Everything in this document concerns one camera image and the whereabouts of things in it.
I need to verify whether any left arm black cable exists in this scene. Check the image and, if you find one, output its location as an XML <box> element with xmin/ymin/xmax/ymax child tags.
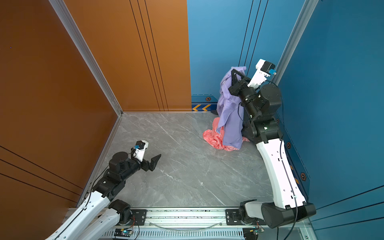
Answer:
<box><xmin>85</xmin><ymin>164</ymin><xmax>110</xmax><ymax>208</ymax></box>

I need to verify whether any black cloth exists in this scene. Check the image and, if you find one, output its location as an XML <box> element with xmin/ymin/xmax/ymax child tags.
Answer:
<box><xmin>211</xmin><ymin>110</ymin><xmax>219</xmax><ymax>116</ymax></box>

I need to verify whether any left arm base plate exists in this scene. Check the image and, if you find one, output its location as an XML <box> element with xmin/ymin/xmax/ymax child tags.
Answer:
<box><xmin>118</xmin><ymin>209</ymin><xmax>148</xmax><ymax>226</ymax></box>

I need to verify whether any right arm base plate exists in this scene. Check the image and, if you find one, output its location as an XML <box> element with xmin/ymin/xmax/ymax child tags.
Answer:
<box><xmin>225</xmin><ymin>209</ymin><xmax>266</xmax><ymax>226</ymax></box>

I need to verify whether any green circuit board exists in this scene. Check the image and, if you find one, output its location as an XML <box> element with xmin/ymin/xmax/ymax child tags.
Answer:
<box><xmin>114</xmin><ymin>228</ymin><xmax>134</xmax><ymax>239</ymax></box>
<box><xmin>243</xmin><ymin>228</ymin><xmax>265</xmax><ymax>240</ymax></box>

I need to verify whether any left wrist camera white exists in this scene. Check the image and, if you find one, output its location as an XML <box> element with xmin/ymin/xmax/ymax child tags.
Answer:
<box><xmin>131</xmin><ymin>140</ymin><xmax>149</xmax><ymax>162</ymax></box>

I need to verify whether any pink cloth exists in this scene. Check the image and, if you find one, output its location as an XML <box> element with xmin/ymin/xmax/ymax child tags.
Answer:
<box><xmin>203</xmin><ymin>117</ymin><xmax>250</xmax><ymax>152</ymax></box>

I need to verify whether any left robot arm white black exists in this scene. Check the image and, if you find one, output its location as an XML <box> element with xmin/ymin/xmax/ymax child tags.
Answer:
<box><xmin>48</xmin><ymin>152</ymin><xmax>162</xmax><ymax>240</ymax></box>

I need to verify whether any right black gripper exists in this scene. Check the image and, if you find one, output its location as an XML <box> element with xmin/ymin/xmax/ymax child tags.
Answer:
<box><xmin>229</xmin><ymin>69</ymin><xmax>261</xmax><ymax>122</ymax></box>

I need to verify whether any left green circuit board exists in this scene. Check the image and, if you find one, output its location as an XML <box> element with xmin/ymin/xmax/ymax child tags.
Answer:
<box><xmin>114</xmin><ymin>228</ymin><xmax>134</xmax><ymax>239</ymax></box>

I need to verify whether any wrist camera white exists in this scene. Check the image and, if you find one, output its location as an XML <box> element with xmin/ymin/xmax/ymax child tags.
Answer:
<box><xmin>248</xmin><ymin>59</ymin><xmax>276</xmax><ymax>89</ymax></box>
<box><xmin>131</xmin><ymin>140</ymin><xmax>149</xmax><ymax>162</ymax></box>

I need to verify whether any aluminium corner post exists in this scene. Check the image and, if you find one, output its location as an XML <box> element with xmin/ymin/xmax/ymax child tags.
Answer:
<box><xmin>49</xmin><ymin>0</ymin><xmax>124</xmax><ymax>117</ymax></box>
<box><xmin>273</xmin><ymin>0</ymin><xmax>319</xmax><ymax>85</ymax></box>

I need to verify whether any left aluminium corner post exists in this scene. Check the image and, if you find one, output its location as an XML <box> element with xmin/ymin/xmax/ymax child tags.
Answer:
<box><xmin>49</xmin><ymin>0</ymin><xmax>124</xmax><ymax>117</ymax></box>

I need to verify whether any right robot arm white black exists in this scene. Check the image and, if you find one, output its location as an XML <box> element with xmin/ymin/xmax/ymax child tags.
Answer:
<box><xmin>229</xmin><ymin>70</ymin><xmax>316</xmax><ymax>229</ymax></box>

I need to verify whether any right green circuit board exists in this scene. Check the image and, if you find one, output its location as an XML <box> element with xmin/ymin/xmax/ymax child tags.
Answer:
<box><xmin>243</xmin><ymin>228</ymin><xmax>265</xmax><ymax>240</ymax></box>

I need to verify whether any right aluminium corner post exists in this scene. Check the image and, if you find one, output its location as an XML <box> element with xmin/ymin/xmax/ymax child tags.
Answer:
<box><xmin>273</xmin><ymin>0</ymin><xmax>319</xmax><ymax>85</ymax></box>

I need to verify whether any aluminium mounting rail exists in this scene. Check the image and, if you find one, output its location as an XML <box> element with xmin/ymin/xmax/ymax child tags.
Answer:
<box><xmin>59</xmin><ymin>206</ymin><xmax>314</xmax><ymax>230</ymax></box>

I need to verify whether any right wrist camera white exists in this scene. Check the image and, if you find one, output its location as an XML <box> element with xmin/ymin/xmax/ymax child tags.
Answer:
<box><xmin>248</xmin><ymin>59</ymin><xmax>276</xmax><ymax>89</ymax></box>

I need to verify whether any purple cloth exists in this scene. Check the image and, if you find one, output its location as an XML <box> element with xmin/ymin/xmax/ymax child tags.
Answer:
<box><xmin>216</xmin><ymin>67</ymin><xmax>246</xmax><ymax>149</ymax></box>

